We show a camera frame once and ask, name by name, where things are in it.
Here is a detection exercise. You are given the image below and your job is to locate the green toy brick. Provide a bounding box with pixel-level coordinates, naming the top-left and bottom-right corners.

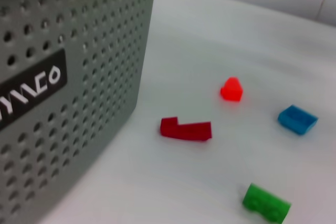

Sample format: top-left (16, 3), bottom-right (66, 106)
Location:
top-left (242, 183), bottom-right (292, 222)

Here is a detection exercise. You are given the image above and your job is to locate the dark red long block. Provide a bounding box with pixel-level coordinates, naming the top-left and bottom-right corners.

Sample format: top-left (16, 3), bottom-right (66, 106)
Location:
top-left (160, 116), bottom-right (213, 142)

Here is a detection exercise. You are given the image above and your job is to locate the orange red pointed block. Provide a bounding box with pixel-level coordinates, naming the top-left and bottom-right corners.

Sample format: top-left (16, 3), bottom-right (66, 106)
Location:
top-left (220, 77), bottom-right (244, 102)

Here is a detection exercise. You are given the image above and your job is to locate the grey perforated storage bin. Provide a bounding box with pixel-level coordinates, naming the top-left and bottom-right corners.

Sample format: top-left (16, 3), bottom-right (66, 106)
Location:
top-left (0, 0), bottom-right (158, 224)

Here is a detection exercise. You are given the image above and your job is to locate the blue square flat block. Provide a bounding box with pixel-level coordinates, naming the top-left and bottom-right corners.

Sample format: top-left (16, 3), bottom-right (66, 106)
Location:
top-left (277, 104), bottom-right (319, 135)

